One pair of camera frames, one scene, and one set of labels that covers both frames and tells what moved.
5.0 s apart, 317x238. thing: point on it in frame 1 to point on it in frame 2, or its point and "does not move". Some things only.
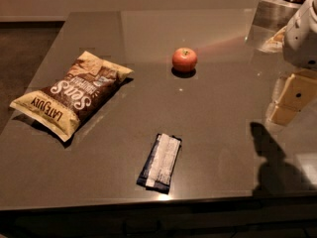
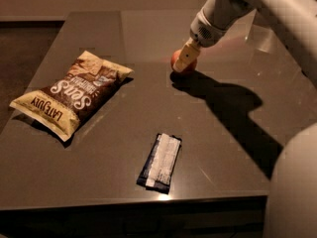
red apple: x=184 y=59 does not move
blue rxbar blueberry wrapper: x=157 y=172 does not move
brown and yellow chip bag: x=68 y=99 does not move
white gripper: x=302 y=42 to x=205 y=33
